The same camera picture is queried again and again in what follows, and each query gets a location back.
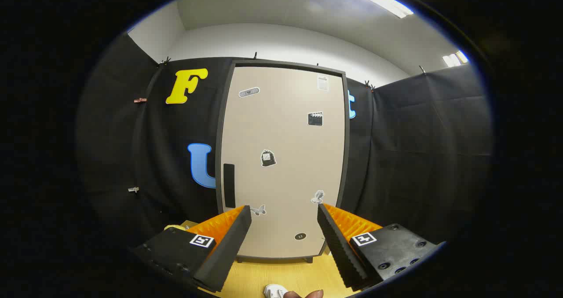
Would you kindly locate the black backdrop cloth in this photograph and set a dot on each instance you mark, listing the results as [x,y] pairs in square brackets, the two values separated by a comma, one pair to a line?
[418,135]

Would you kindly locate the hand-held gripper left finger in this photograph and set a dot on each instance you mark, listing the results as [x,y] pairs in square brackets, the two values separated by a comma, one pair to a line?
[228,249]

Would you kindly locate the grey shoe cabinet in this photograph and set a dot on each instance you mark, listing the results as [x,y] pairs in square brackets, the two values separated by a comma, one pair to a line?
[218,157]

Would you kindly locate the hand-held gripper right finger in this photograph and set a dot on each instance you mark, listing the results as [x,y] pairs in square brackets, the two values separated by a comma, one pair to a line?
[341,249]

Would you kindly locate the beige shoe cabinet door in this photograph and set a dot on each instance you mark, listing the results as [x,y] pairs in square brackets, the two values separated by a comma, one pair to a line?
[281,126]

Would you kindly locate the white shoe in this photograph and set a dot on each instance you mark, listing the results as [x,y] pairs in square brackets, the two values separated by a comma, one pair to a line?
[275,292]

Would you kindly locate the small ceiling light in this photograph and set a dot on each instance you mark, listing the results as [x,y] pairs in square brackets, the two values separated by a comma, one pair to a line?
[455,59]

